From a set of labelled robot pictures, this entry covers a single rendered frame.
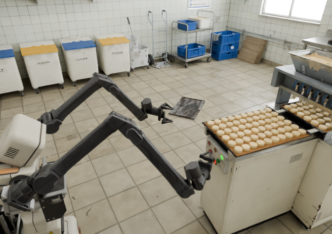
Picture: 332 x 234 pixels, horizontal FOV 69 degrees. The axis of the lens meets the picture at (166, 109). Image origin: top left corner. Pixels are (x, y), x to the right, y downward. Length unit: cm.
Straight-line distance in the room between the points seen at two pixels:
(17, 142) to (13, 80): 353
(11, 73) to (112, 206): 298
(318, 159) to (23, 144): 182
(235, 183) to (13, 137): 127
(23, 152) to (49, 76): 353
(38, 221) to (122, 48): 380
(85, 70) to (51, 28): 100
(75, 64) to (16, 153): 357
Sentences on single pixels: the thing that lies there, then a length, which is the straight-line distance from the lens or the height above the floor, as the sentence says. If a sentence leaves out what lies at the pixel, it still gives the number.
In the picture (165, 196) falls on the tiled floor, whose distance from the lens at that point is 241.
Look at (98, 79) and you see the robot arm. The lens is 133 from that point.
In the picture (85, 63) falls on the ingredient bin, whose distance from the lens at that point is 465.
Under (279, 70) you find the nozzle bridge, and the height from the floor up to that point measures 117.
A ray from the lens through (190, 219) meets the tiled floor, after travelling 226.
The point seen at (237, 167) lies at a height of 79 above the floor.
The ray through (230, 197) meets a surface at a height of 52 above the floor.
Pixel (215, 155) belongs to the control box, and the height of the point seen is 77.
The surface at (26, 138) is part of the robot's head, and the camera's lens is 115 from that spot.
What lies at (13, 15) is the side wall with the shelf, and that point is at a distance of 505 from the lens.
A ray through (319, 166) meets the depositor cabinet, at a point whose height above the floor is 64.
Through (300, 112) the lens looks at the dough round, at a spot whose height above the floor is 92.
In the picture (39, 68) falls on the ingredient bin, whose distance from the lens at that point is 457.
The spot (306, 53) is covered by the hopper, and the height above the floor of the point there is 130.
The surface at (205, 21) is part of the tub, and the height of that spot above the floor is 94.
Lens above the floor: 182
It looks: 29 degrees down
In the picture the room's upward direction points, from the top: straight up
